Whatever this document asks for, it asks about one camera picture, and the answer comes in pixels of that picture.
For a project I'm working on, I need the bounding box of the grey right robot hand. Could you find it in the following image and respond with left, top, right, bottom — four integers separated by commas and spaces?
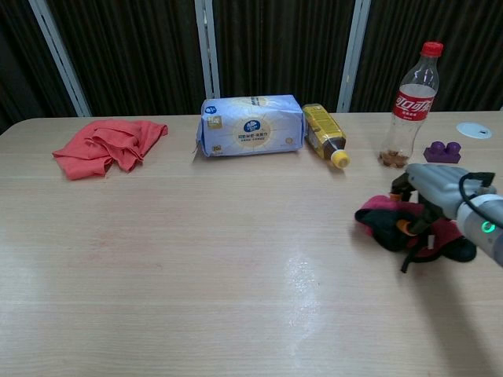
390, 163, 497, 236

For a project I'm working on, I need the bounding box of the red and black rag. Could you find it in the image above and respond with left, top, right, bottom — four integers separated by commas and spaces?
354, 194, 478, 274

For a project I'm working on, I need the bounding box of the coral red crumpled cloth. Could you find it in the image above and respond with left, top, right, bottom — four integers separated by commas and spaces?
52, 119, 169, 181

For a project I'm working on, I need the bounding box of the purple toy building block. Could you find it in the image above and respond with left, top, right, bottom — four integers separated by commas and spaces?
423, 141, 462, 165

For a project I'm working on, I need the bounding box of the clear cola bottle red cap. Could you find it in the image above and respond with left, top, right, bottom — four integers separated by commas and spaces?
378, 41, 445, 170

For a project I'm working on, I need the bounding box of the yellow tea bottle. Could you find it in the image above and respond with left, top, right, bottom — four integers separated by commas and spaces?
301, 103, 351, 170

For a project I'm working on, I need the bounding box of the pale blue tissue pack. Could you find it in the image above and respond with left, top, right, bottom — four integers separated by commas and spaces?
191, 93, 307, 159

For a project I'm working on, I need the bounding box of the dark pleated curtain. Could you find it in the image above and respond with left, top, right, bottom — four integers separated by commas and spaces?
0, 0, 503, 134

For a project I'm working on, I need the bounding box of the white round cable grommet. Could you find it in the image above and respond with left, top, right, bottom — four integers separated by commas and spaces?
456, 122, 494, 139

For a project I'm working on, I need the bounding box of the grey metal frame post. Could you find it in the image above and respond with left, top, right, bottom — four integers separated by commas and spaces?
336, 0, 371, 114
28, 0, 93, 118
194, 0, 222, 100

